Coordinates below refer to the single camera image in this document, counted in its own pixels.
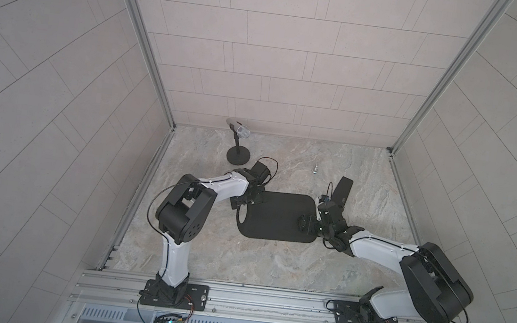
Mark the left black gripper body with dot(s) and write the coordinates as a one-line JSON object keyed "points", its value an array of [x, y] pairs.
{"points": [[244, 198]]}

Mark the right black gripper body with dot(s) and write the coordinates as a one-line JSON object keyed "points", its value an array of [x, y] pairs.
{"points": [[314, 230]]}

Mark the black knife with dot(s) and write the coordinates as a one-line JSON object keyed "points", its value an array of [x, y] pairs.
{"points": [[341, 192]]}

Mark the black cutting board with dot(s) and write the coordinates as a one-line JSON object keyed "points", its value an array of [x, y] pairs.
{"points": [[279, 216]]}

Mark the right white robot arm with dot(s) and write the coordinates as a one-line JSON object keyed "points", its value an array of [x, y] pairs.
{"points": [[435, 291]]}

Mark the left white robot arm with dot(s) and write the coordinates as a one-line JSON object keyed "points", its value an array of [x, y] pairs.
{"points": [[183, 213]]}

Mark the black microphone stand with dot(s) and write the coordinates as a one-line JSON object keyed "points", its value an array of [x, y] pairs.
{"points": [[238, 155]]}

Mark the silver microphone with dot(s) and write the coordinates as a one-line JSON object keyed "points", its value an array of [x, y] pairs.
{"points": [[238, 128]]}

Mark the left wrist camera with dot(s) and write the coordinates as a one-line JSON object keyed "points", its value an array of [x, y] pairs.
{"points": [[259, 171]]}

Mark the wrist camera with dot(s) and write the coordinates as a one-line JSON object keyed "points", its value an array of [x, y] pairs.
{"points": [[259, 171], [327, 206]]}

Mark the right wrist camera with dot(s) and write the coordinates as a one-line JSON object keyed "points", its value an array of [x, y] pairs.
{"points": [[327, 206]]}

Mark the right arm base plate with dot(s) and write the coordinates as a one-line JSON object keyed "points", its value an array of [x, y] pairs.
{"points": [[354, 312]]}

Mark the aluminium rail frame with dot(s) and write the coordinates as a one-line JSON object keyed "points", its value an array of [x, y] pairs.
{"points": [[218, 299]]}

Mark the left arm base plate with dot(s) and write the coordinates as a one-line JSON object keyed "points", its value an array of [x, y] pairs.
{"points": [[174, 295]]}

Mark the left corner aluminium post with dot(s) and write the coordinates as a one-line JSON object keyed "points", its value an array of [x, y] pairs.
{"points": [[137, 21]]}

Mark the corner aluminium post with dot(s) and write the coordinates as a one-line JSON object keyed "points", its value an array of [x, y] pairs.
{"points": [[487, 23], [137, 21]]}

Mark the right corner aluminium post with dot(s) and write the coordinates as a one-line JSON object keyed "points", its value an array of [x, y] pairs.
{"points": [[487, 23]]}

